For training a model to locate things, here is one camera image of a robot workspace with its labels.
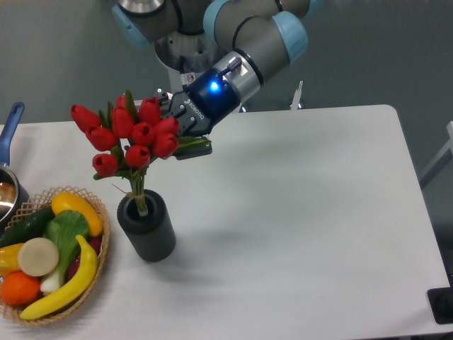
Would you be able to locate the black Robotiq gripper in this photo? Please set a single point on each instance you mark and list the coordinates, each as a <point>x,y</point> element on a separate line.
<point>198,109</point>

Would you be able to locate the red tulip bouquet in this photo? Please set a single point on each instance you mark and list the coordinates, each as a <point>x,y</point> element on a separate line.
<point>128,140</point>

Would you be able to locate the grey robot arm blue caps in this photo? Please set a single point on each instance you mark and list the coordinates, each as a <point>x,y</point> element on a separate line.
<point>146,22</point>

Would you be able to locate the dark grey ribbed vase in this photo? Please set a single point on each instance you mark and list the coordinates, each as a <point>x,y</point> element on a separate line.
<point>152,236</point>

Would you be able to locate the dark red vegetable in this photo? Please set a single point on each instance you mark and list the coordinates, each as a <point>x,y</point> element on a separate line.
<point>95,243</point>

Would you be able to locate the green bok choy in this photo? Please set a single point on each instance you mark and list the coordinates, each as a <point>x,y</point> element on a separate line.
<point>62,231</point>

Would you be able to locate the yellow banana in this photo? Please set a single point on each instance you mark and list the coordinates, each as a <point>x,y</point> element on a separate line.
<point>70,290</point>

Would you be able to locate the green cucumber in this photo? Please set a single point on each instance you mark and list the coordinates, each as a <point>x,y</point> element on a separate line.
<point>28,228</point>

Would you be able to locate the beige round disc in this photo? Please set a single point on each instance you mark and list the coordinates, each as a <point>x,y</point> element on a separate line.
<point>38,257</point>

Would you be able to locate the yellow bell pepper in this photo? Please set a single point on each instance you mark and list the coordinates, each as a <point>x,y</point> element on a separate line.
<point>9,259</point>

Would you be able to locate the orange fruit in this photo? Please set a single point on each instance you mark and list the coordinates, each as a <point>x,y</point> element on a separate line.
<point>20,289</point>

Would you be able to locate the woven wicker basket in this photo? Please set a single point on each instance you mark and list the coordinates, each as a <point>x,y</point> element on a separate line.
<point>36,203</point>

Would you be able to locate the black device at table edge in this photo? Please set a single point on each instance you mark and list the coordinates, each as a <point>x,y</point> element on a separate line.
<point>440,300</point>

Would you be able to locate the blue handled steel pot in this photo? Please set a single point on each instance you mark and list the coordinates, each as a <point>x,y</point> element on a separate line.
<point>13,195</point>

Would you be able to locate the white furniture frame right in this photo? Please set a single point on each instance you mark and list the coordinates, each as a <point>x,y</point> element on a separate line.
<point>438,162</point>

